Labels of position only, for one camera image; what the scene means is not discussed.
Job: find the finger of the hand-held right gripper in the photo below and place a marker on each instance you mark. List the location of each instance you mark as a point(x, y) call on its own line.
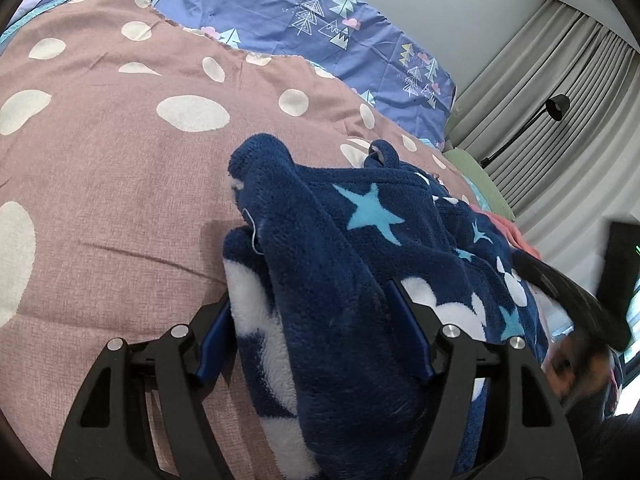
point(575, 300)

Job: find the blue tree-print pillow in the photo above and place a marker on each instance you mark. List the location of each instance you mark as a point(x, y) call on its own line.
point(280, 15)

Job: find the pink polka-dot blanket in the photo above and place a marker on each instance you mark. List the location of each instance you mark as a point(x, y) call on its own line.
point(125, 185)

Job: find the coral pink cloth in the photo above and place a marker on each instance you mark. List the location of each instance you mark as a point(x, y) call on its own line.
point(517, 237)

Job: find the navy star-print fleece garment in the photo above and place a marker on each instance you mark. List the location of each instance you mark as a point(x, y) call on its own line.
point(330, 280)

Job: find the green cushion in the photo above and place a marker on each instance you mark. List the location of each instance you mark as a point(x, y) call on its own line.
point(477, 177)

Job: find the white lavender cloth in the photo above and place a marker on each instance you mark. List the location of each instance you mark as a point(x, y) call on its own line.
point(47, 2)

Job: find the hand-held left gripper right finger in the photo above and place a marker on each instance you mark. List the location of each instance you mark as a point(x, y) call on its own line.
point(406, 322)

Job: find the black floor lamp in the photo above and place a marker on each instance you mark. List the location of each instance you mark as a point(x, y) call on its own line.
point(556, 106)

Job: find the person's right forearm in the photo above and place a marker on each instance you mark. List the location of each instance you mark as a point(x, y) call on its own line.
point(605, 445)

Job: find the person's right hand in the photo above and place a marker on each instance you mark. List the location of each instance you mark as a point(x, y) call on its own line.
point(570, 367)

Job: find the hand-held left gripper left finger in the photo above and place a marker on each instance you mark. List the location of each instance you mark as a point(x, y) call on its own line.
point(217, 327)

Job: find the grey pleated curtain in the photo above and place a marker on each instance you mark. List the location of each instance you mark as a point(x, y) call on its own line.
point(565, 160)

